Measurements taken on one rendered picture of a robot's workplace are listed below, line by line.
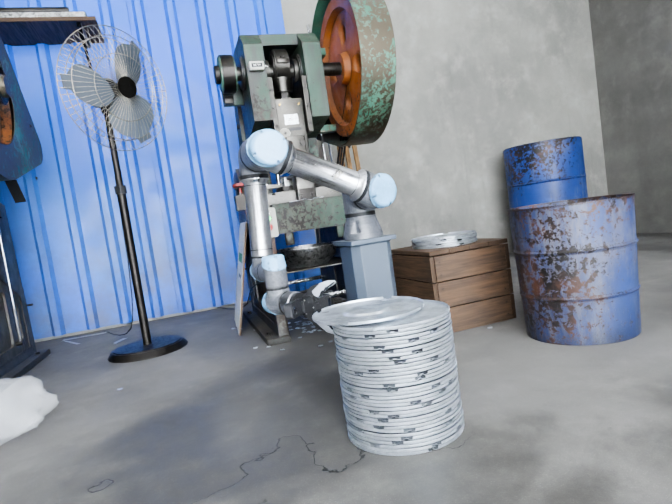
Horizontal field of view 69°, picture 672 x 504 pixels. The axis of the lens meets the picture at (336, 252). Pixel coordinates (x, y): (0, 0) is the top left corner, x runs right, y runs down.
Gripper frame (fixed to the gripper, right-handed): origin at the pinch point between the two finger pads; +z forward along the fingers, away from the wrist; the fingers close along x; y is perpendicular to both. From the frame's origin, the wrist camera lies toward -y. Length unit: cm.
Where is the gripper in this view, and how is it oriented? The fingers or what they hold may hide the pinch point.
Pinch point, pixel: (336, 308)
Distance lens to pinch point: 136.4
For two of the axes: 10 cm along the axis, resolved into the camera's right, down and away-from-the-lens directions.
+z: 6.7, -0.4, -7.4
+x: 1.4, 9.9, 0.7
